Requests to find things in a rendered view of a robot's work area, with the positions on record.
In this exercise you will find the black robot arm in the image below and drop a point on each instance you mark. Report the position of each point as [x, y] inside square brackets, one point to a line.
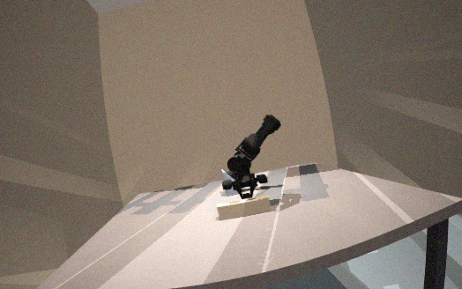
[250, 149]

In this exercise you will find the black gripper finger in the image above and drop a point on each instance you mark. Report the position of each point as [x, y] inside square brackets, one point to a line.
[240, 192]
[252, 189]

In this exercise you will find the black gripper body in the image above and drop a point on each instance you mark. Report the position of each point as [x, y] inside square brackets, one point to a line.
[260, 178]

